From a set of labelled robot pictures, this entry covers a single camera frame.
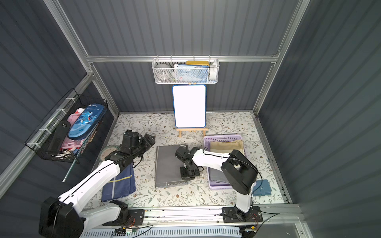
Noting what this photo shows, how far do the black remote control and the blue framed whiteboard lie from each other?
0.56 metres

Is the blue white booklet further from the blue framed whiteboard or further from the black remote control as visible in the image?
the black remote control

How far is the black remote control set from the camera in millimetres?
622

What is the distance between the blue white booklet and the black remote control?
0.61 metres

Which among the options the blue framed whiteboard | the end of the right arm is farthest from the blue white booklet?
the end of the right arm

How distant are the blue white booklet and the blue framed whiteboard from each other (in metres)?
0.03

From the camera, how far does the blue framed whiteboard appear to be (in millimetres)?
902

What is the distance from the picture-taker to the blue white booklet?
0.86 m

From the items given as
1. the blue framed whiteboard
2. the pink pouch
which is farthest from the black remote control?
the blue framed whiteboard
